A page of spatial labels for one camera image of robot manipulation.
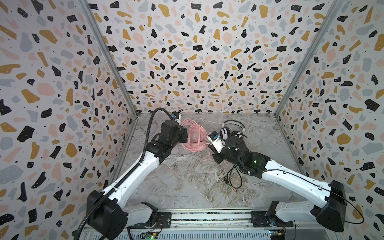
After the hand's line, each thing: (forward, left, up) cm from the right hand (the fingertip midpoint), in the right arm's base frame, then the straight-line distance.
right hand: (208, 142), depth 72 cm
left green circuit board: (-35, +27, -26) cm, 51 cm away
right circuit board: (-34, -33, -28) cm, 55 cm away
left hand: (+9, +13, +1) cm, 16 cm away
